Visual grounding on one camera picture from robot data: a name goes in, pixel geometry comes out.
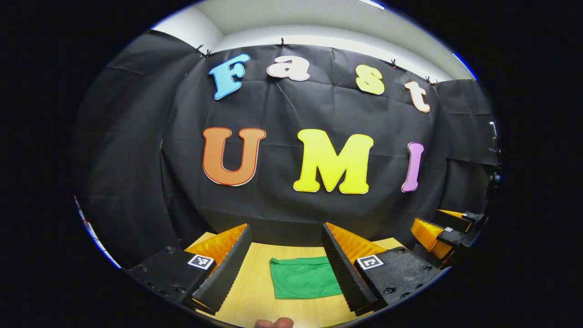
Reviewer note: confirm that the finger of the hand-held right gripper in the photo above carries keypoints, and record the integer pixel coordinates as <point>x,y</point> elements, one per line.
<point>455,219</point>
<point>451,237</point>

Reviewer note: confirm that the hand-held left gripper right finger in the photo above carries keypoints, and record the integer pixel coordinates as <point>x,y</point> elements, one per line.
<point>341,269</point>

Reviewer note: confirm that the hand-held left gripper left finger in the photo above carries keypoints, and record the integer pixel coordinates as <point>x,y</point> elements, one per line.
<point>227,269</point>

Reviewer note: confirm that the green T-shirt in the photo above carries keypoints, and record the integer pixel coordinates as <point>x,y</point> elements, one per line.
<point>300,278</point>

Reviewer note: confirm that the white and blue panel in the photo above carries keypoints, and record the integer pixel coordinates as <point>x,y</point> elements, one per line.
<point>89,229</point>

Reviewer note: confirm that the ceiling light panel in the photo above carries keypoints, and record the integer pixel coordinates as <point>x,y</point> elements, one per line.
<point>373,3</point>

